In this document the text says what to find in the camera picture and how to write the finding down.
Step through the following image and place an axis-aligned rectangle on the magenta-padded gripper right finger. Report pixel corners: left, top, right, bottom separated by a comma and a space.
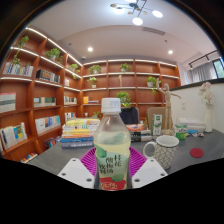
127, 146, 169, 190

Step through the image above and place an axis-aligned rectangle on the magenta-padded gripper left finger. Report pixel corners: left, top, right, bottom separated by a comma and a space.
57, 147, 99, 190

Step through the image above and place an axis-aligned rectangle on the clear bottle with yellow drink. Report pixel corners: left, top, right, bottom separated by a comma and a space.
93, 97, 132, 192

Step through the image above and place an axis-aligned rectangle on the white mug with triangle pattern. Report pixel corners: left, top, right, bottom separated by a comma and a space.
142, 134, 180, 170

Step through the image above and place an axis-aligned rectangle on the stack of colourful books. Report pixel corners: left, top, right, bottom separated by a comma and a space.
59, 118, 101, 149

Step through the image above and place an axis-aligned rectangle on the small white green carton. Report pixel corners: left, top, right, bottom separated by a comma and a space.
151, 113, 163, 137

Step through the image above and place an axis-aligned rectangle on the green and white box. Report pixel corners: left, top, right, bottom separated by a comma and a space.
174, 124, 189, 141

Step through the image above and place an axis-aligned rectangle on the flat round red coaster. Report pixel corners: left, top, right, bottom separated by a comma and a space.
189, 147, 205, 159

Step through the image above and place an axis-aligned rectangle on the tan chair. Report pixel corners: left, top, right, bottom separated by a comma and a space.
146, 106, 167, 129

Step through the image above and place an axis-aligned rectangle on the stack of white packs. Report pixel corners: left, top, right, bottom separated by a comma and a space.
179, 117, 206, 134

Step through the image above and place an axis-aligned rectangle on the white vase with flowers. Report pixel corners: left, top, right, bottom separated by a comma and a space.
198, 81, 216, 134

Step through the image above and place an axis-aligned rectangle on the wooden shelf unit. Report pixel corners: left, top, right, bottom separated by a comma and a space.
0, 26, 183, 164

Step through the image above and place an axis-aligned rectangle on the grey curtain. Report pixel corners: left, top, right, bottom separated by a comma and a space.
190, 61, 218, 84

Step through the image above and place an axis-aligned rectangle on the window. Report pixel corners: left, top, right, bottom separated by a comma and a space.
213, 58, 224, 79

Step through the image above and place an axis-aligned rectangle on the ceiling lamp with round lights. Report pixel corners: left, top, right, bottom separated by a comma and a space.
109, 0, 164, 27

